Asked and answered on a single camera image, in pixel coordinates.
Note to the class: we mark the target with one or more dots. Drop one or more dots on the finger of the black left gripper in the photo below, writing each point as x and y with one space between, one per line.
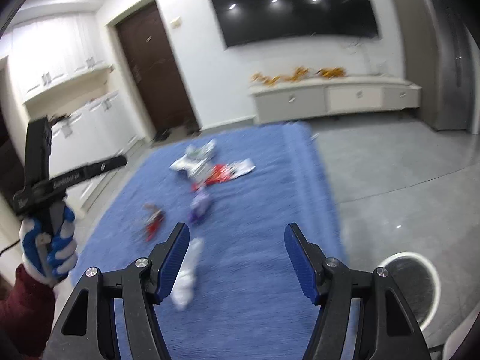
86 172

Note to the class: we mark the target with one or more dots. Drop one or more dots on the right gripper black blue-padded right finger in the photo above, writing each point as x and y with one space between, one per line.
387 327

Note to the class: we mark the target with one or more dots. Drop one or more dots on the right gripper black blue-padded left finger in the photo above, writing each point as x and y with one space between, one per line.
86 327

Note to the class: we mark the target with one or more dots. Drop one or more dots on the white plastic bag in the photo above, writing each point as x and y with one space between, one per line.
183 290

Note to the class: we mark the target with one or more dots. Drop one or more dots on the dark red snack wrapper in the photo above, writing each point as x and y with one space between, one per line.
154 221

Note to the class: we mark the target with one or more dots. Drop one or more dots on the purple snack wrapper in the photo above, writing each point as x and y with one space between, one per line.
200 206

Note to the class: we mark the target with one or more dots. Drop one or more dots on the silver white foil wrapper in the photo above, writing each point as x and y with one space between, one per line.
196 158

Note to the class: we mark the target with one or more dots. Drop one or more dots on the red snack bag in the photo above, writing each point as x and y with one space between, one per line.
212 175

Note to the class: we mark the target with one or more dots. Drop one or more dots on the dark red sleeve forearm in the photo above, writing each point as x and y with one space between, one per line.
27 316

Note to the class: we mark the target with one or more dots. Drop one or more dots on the white round trash bin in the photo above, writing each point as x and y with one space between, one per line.
419 282

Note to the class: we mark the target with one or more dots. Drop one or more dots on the blue white gloved left hand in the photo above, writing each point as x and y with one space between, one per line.
49 258

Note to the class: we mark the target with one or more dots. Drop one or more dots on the dark shoes by door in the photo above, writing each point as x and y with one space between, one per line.
184 130

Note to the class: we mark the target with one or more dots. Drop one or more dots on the white shoe cabinet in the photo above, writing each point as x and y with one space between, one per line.
58 66

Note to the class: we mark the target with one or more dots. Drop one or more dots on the dark brown entrance door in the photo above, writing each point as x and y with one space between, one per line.
153 66

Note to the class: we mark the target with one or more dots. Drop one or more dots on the blue fluffy rug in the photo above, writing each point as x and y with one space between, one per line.
247 302

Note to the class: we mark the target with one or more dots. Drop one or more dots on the white grey tv cabinet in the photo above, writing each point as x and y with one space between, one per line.
318 97

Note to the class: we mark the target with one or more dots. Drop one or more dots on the golden tiger figurine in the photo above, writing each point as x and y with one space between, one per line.
331 72

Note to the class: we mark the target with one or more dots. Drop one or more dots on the golden dragon figurine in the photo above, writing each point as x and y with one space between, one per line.
300 73

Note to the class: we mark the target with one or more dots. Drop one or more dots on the grey double-door refrigerator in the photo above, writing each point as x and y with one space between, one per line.
437 57

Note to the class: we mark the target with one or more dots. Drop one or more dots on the beige wall switch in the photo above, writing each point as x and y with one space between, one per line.
176 23

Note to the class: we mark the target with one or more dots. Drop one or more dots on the wall-mounted black television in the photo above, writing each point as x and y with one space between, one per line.
246 21

